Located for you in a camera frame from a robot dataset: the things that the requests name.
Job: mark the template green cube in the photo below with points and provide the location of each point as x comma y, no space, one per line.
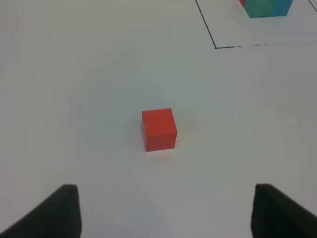
258,8

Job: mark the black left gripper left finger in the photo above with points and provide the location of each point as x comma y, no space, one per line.
58,216

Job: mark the template red cube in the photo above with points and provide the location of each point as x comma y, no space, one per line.
242,2

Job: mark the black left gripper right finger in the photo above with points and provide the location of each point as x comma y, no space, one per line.
275,215

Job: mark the template blue cube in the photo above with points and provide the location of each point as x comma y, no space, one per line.
280,7

